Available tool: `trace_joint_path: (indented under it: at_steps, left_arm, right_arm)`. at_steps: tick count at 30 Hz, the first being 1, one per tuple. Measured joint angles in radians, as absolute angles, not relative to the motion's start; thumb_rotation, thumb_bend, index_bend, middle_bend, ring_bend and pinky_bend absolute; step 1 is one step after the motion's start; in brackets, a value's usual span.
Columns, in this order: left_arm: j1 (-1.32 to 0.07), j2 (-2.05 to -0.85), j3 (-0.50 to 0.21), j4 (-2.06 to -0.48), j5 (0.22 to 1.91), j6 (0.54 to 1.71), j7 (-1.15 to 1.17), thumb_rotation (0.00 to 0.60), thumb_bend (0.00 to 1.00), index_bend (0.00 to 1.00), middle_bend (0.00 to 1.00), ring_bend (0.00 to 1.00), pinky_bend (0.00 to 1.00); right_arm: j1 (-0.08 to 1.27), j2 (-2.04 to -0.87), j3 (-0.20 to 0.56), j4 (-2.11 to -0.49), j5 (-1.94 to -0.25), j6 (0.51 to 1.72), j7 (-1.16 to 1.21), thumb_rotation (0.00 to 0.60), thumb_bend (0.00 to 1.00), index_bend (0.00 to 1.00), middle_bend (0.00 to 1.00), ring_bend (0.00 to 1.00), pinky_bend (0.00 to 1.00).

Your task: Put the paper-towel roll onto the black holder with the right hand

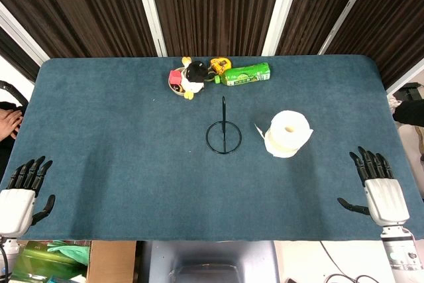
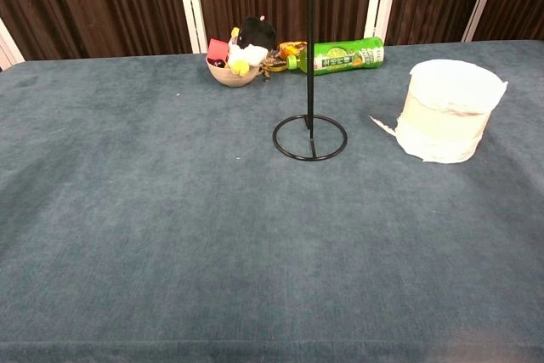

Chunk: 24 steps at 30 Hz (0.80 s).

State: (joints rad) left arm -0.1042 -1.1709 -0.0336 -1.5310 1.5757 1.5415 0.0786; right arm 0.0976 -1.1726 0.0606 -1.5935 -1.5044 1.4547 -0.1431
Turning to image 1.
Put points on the white toilet paper roll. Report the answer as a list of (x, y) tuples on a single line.
[(287, 134)]

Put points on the black and white plush toy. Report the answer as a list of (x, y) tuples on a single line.
[(193, 77)]

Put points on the pink red cube block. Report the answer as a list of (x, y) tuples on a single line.
[(175, 76)]

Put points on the green plastic bottle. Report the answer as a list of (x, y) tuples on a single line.
[(246, 74)]

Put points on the small bowl with blocks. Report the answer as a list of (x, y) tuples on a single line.
[(175, 85)]

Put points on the person's hand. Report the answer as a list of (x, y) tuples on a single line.
[(10, 122)]

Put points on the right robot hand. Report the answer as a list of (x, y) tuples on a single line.
[(386, 201)]

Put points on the blue table cloth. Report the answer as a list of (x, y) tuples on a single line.
[(198, 170)]

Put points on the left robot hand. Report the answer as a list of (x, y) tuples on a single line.
[(15, 205)]

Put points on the green plastic bag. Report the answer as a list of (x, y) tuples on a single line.
[(49, 260)]

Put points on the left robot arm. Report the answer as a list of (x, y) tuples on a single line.
[(5, 256)]

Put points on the orange yellow tape measure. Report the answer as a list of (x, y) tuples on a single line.
[(221, 65)]

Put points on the cardboard box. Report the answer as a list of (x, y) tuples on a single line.
[(111, 261)]

